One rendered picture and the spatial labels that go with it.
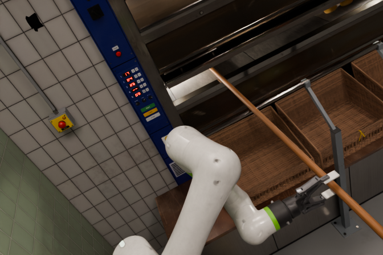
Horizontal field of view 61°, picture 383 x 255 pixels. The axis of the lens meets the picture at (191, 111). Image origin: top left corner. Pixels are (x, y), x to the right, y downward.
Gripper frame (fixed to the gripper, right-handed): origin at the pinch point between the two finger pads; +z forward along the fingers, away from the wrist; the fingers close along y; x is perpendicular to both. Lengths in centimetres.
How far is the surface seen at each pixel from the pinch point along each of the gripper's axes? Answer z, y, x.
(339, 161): 33, 48, -40
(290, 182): 6, 57, -51
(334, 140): 32, 31, -41
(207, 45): -3, -28, -97
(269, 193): -9, 57, -51
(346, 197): -0.2, -0.4, 7.9
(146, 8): -26, -60, -102
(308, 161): -0.4, -0.5, -13.6
